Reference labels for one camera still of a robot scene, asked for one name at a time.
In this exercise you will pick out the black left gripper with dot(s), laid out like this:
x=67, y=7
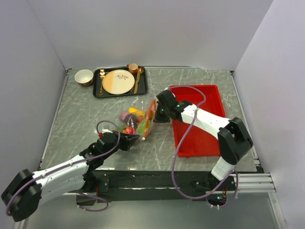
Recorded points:
x=127, y=140

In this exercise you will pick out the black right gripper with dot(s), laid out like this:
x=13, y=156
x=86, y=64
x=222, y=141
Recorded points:
x=157, y=118

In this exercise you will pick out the red apple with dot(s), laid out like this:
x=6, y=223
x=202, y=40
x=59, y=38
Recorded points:
x=129, y=130

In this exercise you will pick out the green apple slice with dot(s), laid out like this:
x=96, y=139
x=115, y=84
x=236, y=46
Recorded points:
x=141, y=129

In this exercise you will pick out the dark purple plum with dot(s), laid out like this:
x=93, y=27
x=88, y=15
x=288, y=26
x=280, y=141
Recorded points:
x=131, y=120

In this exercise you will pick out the clear zip bag orange zipper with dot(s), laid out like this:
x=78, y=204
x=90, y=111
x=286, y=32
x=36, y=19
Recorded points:
x=138, y=122

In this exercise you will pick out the pink red peach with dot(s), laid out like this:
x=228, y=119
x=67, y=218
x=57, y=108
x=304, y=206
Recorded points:
x=123, y=116

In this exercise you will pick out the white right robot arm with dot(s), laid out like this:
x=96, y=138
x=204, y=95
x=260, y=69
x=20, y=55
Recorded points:
x=233, y=137

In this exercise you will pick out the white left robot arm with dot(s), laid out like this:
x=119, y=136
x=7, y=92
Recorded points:
x=30, y=189

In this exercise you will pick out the red plastic tray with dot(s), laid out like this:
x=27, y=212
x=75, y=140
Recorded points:
x=198, y=142

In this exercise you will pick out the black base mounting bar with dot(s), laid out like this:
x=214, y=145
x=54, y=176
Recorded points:
x=151, y=185

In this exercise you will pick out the gold spoon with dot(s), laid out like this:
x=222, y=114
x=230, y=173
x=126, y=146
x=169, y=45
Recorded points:
x=139, y=72

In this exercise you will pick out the small orange cup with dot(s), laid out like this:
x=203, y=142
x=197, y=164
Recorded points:
x=133, y=68

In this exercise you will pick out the orange cream plate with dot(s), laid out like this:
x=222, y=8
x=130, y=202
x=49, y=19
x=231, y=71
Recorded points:
x=118, y=82

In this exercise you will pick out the gold fork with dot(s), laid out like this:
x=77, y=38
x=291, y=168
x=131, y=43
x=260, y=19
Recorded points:
x=102, y=76

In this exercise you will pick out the white orange bowl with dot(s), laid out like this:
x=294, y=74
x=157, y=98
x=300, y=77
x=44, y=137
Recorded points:
x=84, y=77

